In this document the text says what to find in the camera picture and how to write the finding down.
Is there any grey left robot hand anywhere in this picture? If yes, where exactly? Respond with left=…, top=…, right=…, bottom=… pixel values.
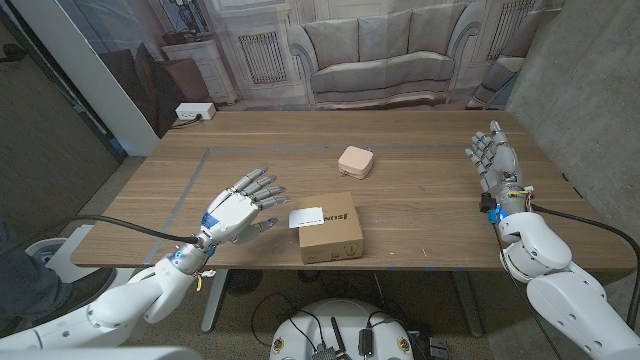
left=167, top=167, right=291, bottom=276

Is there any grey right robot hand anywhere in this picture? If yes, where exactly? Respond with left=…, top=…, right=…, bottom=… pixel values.
left=464, top=119, right=536, bottom=225

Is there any white card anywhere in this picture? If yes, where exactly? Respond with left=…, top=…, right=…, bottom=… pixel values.
left=288, top=206, right=325, bottom=230

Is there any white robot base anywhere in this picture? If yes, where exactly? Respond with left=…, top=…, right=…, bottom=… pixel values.
left=268, top=298, right=415, bottom=360

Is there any brown cardboard package box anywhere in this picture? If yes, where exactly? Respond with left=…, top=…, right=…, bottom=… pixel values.
left=296, top=191, right=365, bottom=265

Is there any black round floor object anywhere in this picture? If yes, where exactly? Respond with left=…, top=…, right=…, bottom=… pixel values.
left=224, top=269, right=265, bottom=297

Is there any grey table leg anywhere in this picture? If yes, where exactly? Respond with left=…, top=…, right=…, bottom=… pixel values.
left=452, top=270, right=485, bottom=339
left=200, top=268, right=230, bottom=334

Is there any white power strip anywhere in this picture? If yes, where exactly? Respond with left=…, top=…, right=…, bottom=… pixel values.
left=174, top=101, right=217, bottom=121

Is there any small pink case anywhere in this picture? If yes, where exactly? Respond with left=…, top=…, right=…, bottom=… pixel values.
left=337, top=145, right=375, bottom=181

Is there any black antenna on base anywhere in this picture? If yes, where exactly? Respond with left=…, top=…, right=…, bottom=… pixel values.
left=329, top=316, right=350, bottom=360

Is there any printed living room backdrop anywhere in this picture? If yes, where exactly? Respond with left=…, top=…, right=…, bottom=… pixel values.
left=54, top=0, right=566, bottom=139

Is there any grey connector on base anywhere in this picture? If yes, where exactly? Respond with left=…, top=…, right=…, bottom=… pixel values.
left=310, top=343, right=340, bottom=360

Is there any black adapter on base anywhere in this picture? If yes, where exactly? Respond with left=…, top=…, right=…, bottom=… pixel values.
left=358, top=327, right=374, bottom=358

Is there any white robot torso edge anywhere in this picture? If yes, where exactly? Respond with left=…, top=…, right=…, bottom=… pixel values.
left=0, top=346, right=204, bottom=360

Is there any black floor box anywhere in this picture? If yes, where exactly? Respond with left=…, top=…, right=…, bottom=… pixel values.
left=428, top=337, right=450, bottom=359

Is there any person leg in jeans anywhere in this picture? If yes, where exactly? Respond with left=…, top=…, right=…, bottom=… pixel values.
left=0, top=217, right=71, bottom=331

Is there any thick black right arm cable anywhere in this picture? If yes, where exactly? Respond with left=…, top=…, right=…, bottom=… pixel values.
left=531, top=202, right=640, bottom=330

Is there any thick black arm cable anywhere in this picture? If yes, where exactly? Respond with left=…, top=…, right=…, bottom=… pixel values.
left=67, top=214, right=202, bottom=245
left=531, top=202, right=640, bottom=330

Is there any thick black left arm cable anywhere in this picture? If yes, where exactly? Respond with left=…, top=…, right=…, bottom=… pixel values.
left=67, top=214, right=202, bottom=245

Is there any black power strip cable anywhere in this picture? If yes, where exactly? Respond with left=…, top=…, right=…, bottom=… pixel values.
left=169, top=114, right=204, bottom=130

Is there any black door handle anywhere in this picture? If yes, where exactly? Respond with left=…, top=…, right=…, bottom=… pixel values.
left=0, top=43, right=27, bottom=64

